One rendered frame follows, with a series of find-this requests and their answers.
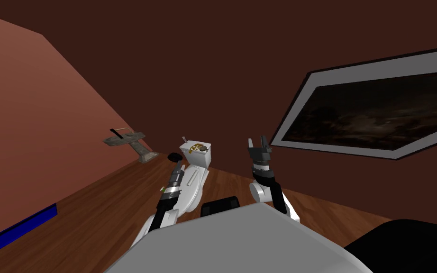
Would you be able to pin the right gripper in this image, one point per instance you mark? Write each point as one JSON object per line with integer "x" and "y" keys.
{"x": 259, "y": 155}

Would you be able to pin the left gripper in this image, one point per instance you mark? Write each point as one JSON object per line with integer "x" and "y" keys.
{"x": 177, "y": 176}

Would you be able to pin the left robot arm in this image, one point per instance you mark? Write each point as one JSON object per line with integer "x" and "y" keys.
{"x": 158, "y": 215}

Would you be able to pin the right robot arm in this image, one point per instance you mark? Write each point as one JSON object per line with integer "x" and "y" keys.
{"x": 276, "y": 194}

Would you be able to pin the white toilet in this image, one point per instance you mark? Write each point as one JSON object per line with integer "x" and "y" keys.
{"x": 197, "y": 182}

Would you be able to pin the black round object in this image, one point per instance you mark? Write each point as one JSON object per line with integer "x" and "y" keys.
{"x": 173, "y": 156}

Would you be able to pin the gold small object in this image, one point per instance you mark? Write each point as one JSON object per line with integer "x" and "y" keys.
{"x": 194, "y": 147}

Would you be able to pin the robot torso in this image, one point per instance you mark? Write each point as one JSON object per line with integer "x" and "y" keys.
{"x": 237, "y": 242}

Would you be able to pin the dark framed picture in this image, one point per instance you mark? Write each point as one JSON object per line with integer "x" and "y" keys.
{"x": 374, "y": 113}

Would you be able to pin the blue long bar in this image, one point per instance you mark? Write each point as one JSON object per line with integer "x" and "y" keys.
{"x": 17, "y": 229}

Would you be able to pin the grey pedestal sink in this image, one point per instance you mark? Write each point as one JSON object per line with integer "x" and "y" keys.
{"x": 127, "y": 139}

